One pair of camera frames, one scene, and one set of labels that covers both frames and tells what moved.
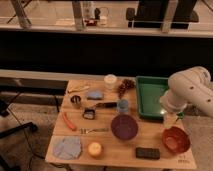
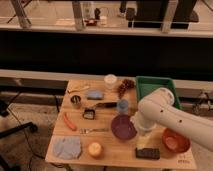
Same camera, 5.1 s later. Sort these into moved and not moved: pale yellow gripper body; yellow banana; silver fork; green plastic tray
Moved: pale yellow gripper body
Not moved: yellow banana; silver fork; green plastic tray
